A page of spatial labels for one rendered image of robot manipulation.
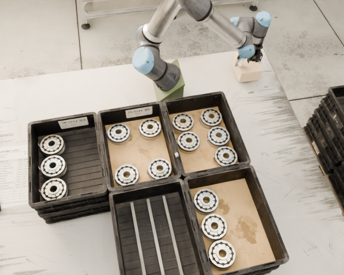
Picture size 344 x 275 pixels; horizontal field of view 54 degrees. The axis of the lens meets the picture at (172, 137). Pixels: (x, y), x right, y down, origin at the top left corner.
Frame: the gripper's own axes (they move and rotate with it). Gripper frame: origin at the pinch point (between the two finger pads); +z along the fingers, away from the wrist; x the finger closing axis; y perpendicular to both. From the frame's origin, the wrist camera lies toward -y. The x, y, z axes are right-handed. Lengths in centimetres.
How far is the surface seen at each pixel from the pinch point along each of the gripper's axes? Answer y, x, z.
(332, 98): 19, 53, 19
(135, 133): 39, -69, -6
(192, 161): 58, -46, -6
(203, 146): 51, -39, -6
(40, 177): 54, -112, -6
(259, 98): 19.8, 2.9, 7.0
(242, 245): 98, -35, -6
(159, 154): 52, -60, -6
